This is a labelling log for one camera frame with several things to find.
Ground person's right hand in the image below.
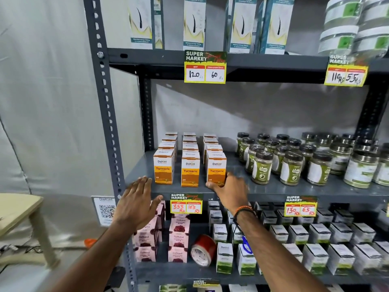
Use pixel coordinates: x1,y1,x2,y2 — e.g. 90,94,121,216
206,172,250,214

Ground person's left hand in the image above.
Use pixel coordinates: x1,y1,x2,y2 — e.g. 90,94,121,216
113,176,164,231

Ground orange white supplement box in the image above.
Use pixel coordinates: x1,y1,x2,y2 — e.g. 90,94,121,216
207,152,227,187

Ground person's left forearm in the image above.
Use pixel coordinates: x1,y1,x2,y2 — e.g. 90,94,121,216
50,220,137,292

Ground person's right forearm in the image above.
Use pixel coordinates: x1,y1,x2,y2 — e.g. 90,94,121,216
235,210,330,292

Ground white code sign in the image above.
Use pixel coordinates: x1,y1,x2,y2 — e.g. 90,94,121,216
91,196,118,227

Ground rows of orange white boxes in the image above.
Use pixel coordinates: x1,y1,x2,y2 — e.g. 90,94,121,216
153,131,227,188

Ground yellow price tag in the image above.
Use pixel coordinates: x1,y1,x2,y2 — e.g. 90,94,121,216
184,50,228,84
193,280,220,289
284,196,318,218
324,55,369,87
170,193,203,215

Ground stack of pink boxes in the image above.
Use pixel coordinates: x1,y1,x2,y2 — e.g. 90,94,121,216
132,201,191,264

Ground group of dark-lidded powder jars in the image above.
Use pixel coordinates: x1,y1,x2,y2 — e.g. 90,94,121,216
236,132,332,186

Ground red tape roll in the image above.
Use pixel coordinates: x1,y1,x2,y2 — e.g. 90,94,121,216
190,234,217,267

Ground green white packet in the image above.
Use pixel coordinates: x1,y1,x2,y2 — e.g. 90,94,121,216
159,284,188,292

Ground grey metal shelving rack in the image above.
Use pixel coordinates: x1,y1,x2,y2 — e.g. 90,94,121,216
83,0,389,292

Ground beige wooden stool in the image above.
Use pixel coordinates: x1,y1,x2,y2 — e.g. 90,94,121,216
0,193,60,270

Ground rows of white green boxes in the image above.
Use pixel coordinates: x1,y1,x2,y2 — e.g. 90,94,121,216
207,201,389,276

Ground group of silver-lidded green jars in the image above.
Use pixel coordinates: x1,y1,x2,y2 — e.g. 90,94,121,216
301,132,389,189

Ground row of tall teal-edged boxes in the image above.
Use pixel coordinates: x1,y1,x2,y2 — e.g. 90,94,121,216
128,0,296,55

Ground white jar green label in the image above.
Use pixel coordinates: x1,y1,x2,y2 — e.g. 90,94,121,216
359,0,389,31
353,27,389,59
325,0,365,29
318,25,360,57

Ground orange black bead bracelet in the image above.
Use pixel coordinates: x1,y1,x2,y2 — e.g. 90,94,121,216
232,205,258,220

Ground black cable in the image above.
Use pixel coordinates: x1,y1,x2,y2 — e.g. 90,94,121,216
0,244,43,256

